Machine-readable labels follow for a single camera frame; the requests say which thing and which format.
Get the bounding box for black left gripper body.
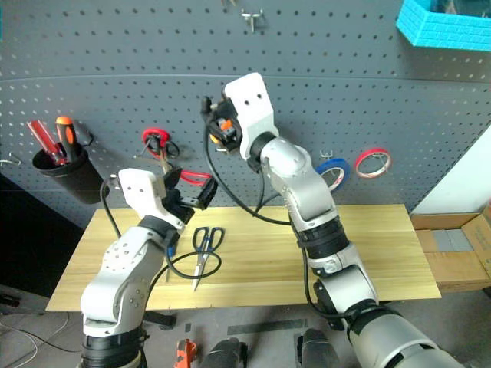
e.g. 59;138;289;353
161;187;208;228

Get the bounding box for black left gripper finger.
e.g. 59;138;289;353
196;179;219;211
163;166;184;192

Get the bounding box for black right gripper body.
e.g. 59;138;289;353
209;95;245;154

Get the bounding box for blue tape roll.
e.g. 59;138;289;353
317;156;352;192

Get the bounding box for grey metal pegboard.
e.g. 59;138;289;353
0;0;491;231

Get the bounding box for thin red tape roll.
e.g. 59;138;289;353
353;146;393;180

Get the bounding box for black plastic tool cup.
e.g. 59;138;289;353
31;147;105;205

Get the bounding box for silver double peg hook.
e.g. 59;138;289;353
240;9;265;34

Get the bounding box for black table foot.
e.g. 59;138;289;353
143;310;178;331

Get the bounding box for black floor strip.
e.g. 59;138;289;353
226;318;308;337

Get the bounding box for orange red floor tool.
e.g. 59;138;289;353
175;338;199;368

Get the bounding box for dark rounded shape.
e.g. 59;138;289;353
201;337;249;368
297;327;342;368

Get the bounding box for blue plastic bin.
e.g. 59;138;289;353
395;0;491;53

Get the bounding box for brown cardboard box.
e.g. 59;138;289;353
410;206;491;294

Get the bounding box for red handled pliers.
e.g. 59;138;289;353
178;169;213;186

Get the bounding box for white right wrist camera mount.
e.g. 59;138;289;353
223;71;280;161

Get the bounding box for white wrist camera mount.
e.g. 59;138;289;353
223;71;280;161
117;167;181;231

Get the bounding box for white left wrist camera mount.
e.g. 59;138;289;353
117;167;181;231

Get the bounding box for blue handled tool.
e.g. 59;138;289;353
165;245;176;284

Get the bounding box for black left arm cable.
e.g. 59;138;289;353
99;178;223;307

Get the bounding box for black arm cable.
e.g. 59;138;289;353
203;110;346;330
99;178;223;307

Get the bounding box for blue black handled scissors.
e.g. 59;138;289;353
191;225;226;292

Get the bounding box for orange black handle screwdriver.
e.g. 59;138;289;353
55;115;80;164

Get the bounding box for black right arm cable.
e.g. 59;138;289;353
203;110;346;330

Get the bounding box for red clear handle screwdriver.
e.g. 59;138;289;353
25;119;66;166

